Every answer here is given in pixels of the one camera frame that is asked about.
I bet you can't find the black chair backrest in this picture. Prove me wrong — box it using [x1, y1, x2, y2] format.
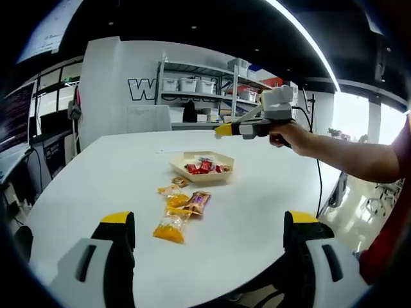
[14, 226, 35, 267]

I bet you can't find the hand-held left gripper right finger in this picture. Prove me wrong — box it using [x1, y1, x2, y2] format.
[283, 210, 369, 308]

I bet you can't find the ceiling air conditioner unit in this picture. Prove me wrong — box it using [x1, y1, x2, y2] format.
[364, 9, 385, 35]

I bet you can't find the grey hanging bag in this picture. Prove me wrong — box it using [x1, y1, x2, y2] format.
[67, 101, 83, 121]

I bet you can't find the person's right hand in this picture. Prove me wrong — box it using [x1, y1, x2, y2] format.
[268, 121, 312, 155]

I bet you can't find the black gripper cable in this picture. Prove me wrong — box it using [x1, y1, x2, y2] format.
[290, 105, 323, 219]

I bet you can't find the grey plastic crate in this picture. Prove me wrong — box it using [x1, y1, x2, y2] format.
[227, 58, 251, 74]

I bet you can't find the black bag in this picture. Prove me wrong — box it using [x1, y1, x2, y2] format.
[182, 102, 197, 123]

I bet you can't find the small yellow food packet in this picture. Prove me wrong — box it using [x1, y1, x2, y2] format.
[166, 194, 190, 208]

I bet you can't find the brown purple-print food packet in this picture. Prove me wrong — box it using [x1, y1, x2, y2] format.
[186, 191, 212, 216]

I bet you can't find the grey metal shelf rack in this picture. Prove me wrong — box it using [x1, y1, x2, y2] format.
[232, 59, 299, 123]
[155, 51, 240, 123]

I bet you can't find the yellow white food packet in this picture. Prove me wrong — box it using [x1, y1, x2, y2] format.
[157, 185, 182, 197]

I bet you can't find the white cardboard box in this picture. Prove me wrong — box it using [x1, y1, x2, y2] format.
[197, 108, 219, 123]
[169, 107, 186, 123]

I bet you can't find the large yellow food packet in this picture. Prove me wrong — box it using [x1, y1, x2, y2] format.
[153, 207, 193, 244]

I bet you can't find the white box with blue lid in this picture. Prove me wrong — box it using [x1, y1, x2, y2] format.
[247, 65, 266, 80]

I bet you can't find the black tripod stand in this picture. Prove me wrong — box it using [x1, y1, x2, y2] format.
[308, 92, 319, 132]

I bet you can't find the black computer monitor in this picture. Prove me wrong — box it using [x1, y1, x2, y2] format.
[40, 110, 71, 137]
[28, 115, 41, 139]

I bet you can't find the person's red shirt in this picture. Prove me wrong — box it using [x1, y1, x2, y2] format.
[358, 110, 411, 286]

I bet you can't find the long ceiling light strip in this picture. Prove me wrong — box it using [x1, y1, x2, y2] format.
[271, 0, 341, 94]

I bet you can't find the cream hexagonal paper container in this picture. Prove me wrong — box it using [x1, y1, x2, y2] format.
[169, 150, 235, 185]

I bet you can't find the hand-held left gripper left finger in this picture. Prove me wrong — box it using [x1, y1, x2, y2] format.
[48, 210, 137, 308]

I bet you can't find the large hanging projection screen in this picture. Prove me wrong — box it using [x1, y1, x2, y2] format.
[15, 0, 83, 65]

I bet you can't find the white office chair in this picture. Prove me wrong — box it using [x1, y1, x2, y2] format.
[127, 105, 173, 133]

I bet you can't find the black cabinet with label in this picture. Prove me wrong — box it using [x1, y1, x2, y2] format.
[41, 136, 74, 177]

